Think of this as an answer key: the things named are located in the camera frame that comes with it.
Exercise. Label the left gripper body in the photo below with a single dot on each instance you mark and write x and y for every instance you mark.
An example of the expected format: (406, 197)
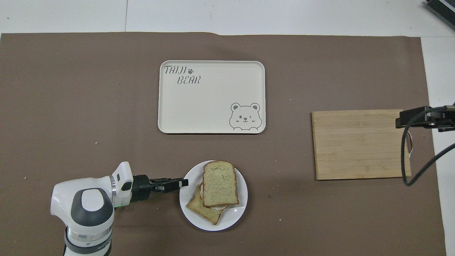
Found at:
(140, 188)

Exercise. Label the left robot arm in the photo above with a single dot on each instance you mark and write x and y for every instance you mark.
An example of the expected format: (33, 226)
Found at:
(67, 193)

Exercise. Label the white round plate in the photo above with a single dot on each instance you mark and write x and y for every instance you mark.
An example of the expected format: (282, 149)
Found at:
(234, 217)

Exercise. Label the bread slice with crust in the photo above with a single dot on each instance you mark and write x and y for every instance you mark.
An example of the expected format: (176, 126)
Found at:
(202, 210)

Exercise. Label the whole bread slice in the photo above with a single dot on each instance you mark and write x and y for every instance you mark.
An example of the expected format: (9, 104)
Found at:
(219, 185)

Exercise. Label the cream tray with bear print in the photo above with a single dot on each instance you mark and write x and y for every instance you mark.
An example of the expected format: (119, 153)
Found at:
(206, 103)

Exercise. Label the wooden cutting board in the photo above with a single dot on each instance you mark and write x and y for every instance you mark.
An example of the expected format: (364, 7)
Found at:
(359, 145)

